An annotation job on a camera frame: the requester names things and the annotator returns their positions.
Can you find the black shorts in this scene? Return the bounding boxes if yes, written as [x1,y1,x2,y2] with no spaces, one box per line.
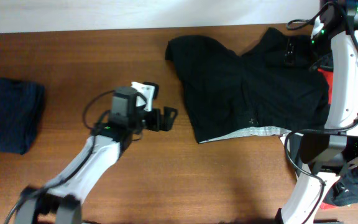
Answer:
[165,28,329,143]

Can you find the red garment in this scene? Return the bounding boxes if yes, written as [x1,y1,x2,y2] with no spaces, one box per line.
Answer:
[318,68,334,104]

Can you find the folded navy blue garment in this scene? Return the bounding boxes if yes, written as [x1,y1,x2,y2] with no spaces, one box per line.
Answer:
[0,78,45,155]

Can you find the black printed t-shirt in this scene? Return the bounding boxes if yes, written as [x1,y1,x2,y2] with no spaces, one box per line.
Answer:
[324,167,358,207]

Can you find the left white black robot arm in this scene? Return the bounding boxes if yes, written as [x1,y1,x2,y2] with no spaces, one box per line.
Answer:
[5,82,178,223]

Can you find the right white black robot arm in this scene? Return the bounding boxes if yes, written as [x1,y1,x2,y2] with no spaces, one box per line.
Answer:
[275,1,358,223]

